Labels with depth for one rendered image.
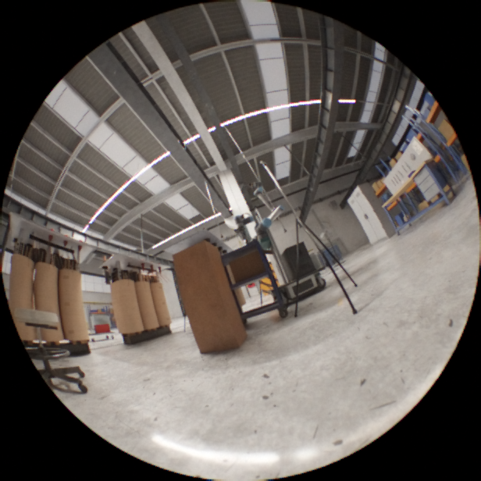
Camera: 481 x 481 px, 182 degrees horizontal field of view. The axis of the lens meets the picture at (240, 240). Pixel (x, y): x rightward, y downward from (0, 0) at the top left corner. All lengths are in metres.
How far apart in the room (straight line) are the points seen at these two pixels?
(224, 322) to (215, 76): 10.09
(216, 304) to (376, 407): 1.13
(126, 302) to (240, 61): 11.09
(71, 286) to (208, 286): 1.97
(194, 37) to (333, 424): 10.30
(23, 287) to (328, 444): 2.53
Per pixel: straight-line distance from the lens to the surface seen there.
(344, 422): 0.46
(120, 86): 4.57
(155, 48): 8.09
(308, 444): 0.44
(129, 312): 2.89
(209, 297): 1.22
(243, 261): 1.77
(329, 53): 6.75
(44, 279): 2.43
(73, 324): 2.43
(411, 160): 4.41
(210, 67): 9.85
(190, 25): 10.06
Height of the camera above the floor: 0.39
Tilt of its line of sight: 20 degrees up
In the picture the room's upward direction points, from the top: 20 degrees counter-clockwise
